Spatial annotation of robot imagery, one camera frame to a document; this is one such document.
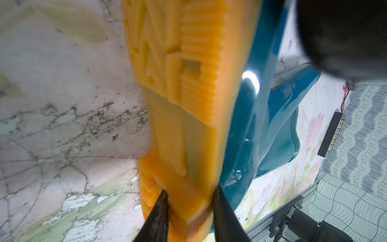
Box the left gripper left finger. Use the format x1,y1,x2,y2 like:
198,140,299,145
133,190,169,242

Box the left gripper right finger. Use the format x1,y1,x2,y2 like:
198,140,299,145
213,186,251,242

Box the green rubber boot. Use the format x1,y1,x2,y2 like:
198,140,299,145
122,1,320,242

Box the grey microfibre cloth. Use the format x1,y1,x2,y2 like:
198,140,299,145
296,1,387,81

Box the aluminium mounting rail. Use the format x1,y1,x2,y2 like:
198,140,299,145
245,178,320,242

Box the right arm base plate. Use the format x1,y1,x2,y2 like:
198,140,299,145
269,196,354,242

